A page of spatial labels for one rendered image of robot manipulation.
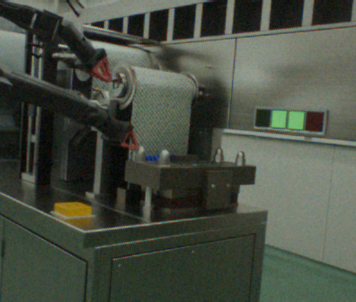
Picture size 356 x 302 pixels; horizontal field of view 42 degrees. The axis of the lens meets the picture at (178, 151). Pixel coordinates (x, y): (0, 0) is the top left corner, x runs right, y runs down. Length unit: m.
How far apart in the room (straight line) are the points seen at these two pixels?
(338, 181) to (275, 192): 0.63
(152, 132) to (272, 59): 0.43
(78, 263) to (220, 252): 0.43
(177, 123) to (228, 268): 0.48
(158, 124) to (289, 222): 2.94
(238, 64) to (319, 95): 0.32
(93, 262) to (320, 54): 0.82
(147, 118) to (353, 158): 2.69
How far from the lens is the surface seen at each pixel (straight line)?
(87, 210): 1.20
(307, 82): 1.39
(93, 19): 2.31
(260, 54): 1.50
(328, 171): 4.03
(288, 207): 4.27
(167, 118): 1.49
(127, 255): 1.16
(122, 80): 1.42
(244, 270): 1.49
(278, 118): 1.42
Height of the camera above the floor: 1.17
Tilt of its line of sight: 4 degrees down
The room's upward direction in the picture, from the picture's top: 5 degrees clockwise
